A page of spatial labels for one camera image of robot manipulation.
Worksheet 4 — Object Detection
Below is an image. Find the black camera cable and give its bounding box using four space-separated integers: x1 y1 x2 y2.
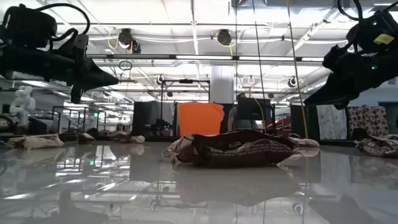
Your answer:
33 2 91 43
336 0 364 22

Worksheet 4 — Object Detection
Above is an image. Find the yellow hanging cable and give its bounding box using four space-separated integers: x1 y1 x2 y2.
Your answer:
285 0 309 140

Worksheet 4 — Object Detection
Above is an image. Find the brown candy bar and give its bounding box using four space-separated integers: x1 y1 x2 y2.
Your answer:
76 132 96 145
355 134 398 159
115 131 135 144
190 129 295 169

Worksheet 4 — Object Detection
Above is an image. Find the black left camera cable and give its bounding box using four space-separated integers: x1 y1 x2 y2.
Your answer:
33 2 91 43

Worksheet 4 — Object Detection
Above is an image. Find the black ceiling cable reel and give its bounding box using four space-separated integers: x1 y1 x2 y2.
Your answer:
117 28 142 54
216 29 233 47

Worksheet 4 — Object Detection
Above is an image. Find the black right camera cable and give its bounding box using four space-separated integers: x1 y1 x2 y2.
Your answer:
336 0 364 22

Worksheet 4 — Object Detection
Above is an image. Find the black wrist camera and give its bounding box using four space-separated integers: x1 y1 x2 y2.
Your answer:
346 9 398 54
1 3 59 50

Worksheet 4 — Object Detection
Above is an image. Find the black partition panel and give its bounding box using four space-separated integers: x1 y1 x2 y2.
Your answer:
132 100 175 137

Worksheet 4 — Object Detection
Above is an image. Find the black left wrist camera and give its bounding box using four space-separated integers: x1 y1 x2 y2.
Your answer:
1 3 59 50

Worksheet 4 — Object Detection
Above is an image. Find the dark teal door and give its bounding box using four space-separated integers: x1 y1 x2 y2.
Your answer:
378 101 398 137

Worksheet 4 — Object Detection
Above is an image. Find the brown patterned cloth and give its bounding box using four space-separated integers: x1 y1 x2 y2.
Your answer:
347 105 390 139

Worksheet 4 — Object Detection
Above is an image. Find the thin black hanging cable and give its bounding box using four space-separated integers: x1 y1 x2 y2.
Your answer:
234 0 239 105

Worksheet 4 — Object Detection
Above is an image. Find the orange plastic bucket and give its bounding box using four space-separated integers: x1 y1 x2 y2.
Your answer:
178 103 225 138

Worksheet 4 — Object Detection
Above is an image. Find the black monitor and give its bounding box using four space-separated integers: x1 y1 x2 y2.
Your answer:
237 96 272 121

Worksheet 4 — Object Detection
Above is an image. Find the white round column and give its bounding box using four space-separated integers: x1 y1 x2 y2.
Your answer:
210 64 235 105

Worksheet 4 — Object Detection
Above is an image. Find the black curtain panel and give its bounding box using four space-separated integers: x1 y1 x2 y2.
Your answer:
290 104 321 141

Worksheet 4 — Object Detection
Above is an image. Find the black metal rig frame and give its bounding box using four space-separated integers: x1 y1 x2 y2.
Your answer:
159 78 211 138

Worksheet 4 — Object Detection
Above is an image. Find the red equipment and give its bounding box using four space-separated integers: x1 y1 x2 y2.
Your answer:
266 115 292 138

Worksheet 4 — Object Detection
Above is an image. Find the long ceiling light bar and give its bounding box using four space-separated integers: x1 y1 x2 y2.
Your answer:
86 54 325 62

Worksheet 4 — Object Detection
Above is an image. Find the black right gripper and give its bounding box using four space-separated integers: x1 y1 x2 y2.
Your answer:
303 44 398 110

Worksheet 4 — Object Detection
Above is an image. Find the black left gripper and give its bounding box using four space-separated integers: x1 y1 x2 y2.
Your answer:
0 29 119 105

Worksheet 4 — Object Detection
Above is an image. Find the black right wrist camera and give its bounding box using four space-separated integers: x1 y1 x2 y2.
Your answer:
346 9 398 54

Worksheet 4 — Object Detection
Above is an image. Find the white patterned cloth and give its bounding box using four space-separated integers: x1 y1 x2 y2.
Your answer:
316 105 348 141

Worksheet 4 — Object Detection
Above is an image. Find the person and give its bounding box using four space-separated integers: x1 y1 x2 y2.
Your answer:
226 93 259 131

